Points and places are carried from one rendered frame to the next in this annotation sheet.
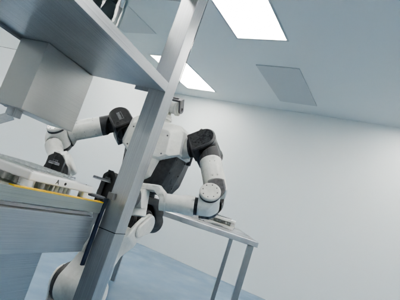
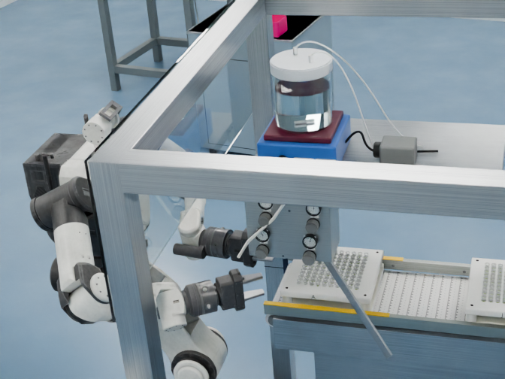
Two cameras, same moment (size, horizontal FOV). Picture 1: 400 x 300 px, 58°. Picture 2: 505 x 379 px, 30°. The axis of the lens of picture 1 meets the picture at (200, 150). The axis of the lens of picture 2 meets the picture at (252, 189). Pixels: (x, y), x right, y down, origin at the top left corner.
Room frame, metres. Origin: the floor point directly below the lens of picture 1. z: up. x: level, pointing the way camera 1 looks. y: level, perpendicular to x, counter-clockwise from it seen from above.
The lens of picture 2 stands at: (1.30, 2.58, 2.40)
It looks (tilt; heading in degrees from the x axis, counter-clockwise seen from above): 28 degrees down; 267
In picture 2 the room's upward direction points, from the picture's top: 5 degrees counter-clockwise
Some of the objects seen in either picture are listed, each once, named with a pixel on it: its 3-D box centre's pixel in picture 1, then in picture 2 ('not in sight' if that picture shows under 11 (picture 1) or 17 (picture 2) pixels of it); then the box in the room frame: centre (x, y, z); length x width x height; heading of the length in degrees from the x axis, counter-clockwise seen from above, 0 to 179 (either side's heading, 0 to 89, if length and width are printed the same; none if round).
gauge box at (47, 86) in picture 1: (47, 87); (292, 215); (1.09, 0.50, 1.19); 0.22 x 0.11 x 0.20; 159
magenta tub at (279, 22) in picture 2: not in sight; (269, 25); (0.88, -2.17, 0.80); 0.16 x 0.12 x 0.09; 149
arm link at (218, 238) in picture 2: (116, 192); (234, 244); (1.24, 0.22, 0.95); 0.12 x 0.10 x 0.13; 151
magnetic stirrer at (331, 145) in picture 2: not in sight; (304, 139); (1.04, 0.43, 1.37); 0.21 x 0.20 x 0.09; 69
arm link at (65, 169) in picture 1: (53, 170); (220, 294); (1.30, 0.46, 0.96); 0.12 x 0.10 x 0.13; 11
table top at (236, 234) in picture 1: (183, 215); not in sight; (3.13, -0.04, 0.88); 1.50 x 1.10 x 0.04; 176
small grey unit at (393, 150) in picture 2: not in sight; (394, 152); (0.83, 0.52, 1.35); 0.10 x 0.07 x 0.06; 159
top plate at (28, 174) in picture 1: (30, 171); (333, 272); (0.98, 0.41, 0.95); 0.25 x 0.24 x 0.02; 69
